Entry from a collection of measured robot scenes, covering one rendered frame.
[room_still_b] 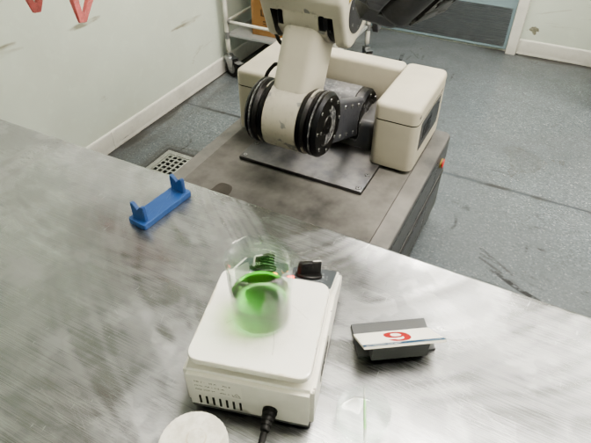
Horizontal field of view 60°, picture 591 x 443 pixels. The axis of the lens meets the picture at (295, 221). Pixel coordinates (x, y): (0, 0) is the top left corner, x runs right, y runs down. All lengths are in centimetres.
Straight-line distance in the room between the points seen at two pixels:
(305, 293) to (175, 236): 27
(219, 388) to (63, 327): 24
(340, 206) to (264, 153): 33
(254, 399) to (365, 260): 27
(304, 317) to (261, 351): 6
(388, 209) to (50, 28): 136
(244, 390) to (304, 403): 6
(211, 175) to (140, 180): 67
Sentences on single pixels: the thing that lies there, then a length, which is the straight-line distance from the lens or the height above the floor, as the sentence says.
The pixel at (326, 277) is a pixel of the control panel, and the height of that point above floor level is 80.
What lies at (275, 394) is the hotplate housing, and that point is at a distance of 51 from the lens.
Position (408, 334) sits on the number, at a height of 77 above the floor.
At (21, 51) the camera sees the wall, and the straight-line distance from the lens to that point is 206.
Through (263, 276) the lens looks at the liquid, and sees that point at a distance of 52.
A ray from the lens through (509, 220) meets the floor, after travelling 207.
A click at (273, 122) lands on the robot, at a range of 130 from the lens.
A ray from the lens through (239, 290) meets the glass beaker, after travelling 46.
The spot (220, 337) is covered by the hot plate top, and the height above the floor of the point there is 84.
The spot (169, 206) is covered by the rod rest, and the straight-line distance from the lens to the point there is 79.
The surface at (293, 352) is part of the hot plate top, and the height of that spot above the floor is 84.
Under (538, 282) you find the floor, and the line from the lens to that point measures 186.
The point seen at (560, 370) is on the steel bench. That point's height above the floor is 75.
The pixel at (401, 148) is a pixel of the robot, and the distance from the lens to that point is 149.
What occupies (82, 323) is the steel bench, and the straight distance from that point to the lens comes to 68.
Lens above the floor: 125
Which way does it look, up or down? 41 degrees down
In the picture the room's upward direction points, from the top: straight up
